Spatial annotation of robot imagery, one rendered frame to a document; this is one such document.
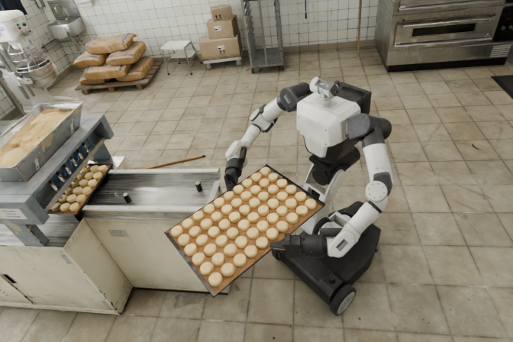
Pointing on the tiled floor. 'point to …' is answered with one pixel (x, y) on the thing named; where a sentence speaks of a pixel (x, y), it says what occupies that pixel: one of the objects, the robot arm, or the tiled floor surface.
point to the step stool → (180, 52)
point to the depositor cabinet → (64, 267)
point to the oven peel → (360, 4)
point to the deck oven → (444, 13)
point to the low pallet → (120, 82)
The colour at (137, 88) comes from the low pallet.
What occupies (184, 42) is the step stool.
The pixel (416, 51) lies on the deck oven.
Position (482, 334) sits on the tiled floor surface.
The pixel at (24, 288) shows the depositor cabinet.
